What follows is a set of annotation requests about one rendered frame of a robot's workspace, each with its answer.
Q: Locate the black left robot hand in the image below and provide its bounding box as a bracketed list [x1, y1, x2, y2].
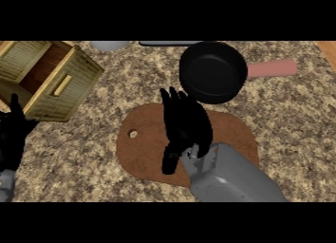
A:
[0, 93, 41, 180]

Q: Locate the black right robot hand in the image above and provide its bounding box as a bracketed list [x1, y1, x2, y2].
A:
[158, 85, 215, 176]

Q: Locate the brown wooden cutting board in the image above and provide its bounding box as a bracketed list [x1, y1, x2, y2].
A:
[115, 103, 261, 188]

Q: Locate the dark grey flat appliance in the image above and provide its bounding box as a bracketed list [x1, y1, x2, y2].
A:
[137, 41, 205, 47]

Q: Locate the pale grey round object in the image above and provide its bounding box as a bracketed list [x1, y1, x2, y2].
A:
[89, 41, 131, 52]

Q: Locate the orange wooden panel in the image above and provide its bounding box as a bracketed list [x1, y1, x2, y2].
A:
[316, 41, 336, 92]

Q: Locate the black pan with pink handle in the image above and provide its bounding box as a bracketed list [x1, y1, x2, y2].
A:
[179, 41, 299, 105]

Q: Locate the wooden drawer front with handle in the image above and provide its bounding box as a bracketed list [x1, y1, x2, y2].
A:
[24, 45, 106, 123]

